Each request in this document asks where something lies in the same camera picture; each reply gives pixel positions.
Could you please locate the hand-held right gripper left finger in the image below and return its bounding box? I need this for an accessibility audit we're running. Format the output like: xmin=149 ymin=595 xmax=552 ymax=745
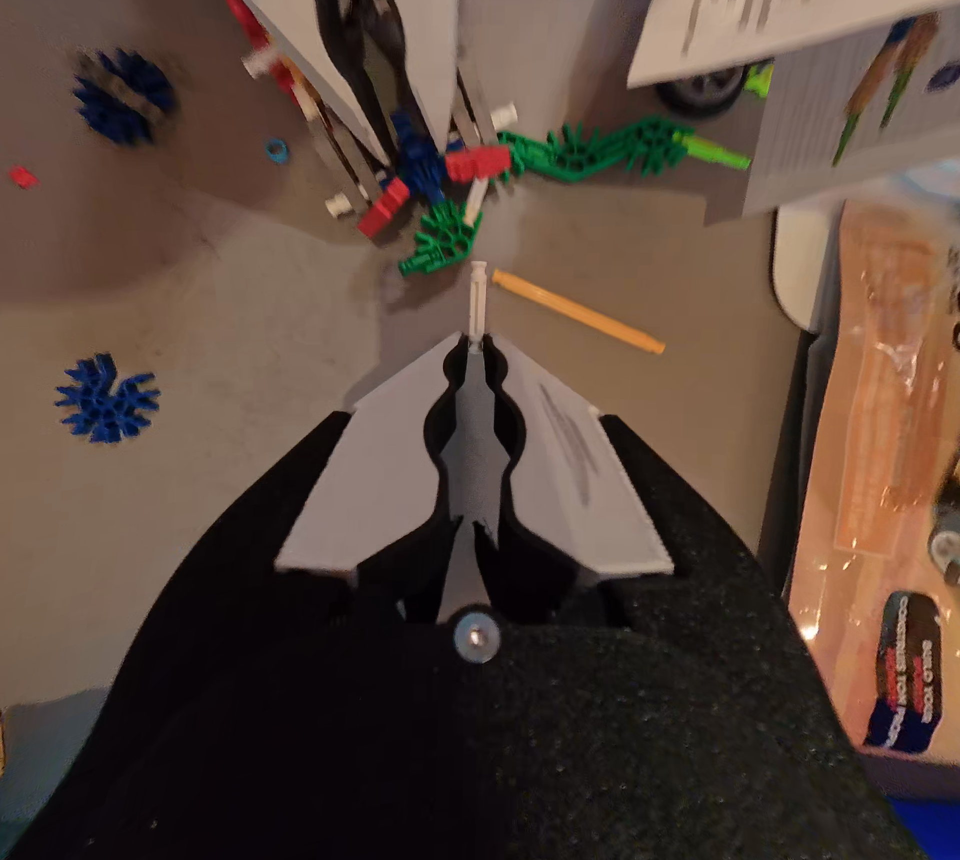
xmin=275 ymin=332 xmax=471 ymax=579

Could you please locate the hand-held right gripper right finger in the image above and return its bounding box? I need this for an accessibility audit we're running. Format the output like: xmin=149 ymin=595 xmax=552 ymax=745
xmin=482 ymin=333 xmax=675 ymax=581

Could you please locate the blue red toy model core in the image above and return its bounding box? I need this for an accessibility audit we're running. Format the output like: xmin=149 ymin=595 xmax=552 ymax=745
xmin=356 ymin=113 xmax=519 ymax=277

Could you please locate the short white rod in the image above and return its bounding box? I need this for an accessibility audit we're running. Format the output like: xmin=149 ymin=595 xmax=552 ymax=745
xmin=468 ymin=261 xmax=490 ymax=351

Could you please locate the green connector chain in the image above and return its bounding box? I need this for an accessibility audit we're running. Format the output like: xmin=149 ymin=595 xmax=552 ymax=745
xmin=496 ymin=116 xmax=695 ymax=184

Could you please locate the blue grey snowflake connector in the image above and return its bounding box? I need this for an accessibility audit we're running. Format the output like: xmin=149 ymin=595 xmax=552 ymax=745
xmin=72 ymin=48 xmax=177 ymax=147

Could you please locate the long yellow rod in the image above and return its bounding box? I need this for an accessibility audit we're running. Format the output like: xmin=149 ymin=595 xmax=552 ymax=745
xmin=491 ymin=269 xmax=667 ymax=356

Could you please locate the grey wheel with black tyre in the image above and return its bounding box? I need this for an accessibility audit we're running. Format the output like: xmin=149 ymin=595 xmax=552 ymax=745
xmin=654 ymin=65 xmax=751 ymax=120

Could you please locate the white book stand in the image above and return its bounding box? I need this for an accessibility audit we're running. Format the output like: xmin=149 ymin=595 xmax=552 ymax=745
xmin=771 ymin=201 xmax=845 ymax=334

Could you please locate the light green rod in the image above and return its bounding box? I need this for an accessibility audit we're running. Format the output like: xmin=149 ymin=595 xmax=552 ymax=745
xmin=678 ymin=134 xmax=753 ymax=171

